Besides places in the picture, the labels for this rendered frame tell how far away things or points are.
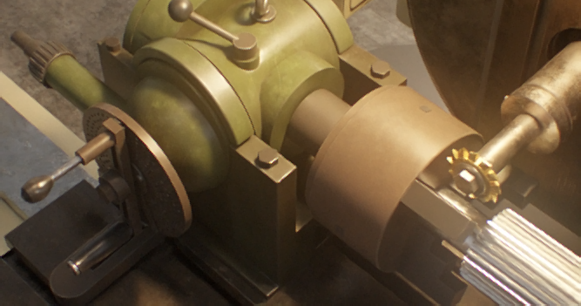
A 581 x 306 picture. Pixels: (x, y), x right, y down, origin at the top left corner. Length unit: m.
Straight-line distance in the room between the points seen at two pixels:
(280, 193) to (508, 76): 0.33
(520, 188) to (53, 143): 0.96
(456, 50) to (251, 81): 0.30
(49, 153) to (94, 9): 1.39
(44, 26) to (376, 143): 2.17
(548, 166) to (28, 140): 0.95
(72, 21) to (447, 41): 1.96
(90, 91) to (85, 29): 1.85
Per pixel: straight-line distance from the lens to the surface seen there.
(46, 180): 1.16
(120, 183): 1.24
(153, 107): 1.23
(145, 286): 1.39
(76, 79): 1.35
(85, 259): 1.30
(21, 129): 1.95
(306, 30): 1.29
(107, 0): 3.26
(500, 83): 1.35
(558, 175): 1.39
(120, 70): 1.35
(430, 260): 1.21
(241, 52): 1.22
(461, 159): 1.11
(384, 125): 1.15
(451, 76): 1.43
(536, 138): 1.17
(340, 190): 1.15
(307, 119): 1.24
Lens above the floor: 2.16
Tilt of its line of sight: 50 degrees down
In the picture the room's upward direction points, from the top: straight up
